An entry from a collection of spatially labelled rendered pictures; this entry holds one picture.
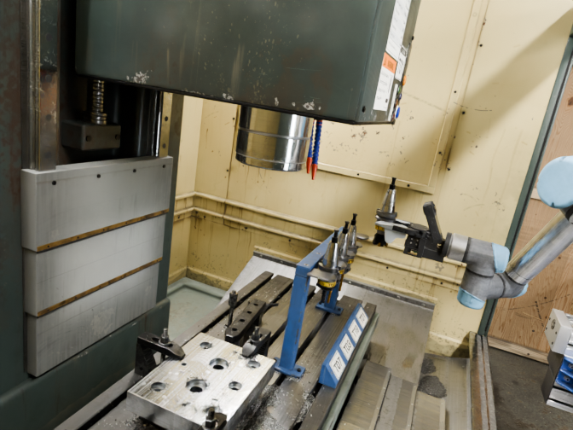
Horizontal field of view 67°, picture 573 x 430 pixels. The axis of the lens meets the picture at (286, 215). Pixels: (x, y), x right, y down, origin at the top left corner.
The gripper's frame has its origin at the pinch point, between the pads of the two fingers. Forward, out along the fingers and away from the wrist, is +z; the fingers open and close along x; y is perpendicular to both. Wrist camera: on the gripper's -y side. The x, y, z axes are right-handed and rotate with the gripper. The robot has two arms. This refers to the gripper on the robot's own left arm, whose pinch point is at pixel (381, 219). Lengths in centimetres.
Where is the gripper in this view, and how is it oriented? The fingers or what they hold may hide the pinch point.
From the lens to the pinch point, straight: 132.4
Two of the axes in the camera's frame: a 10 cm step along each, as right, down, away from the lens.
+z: -9.1, -2.6, 3.2
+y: -1.8, 9.5, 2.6
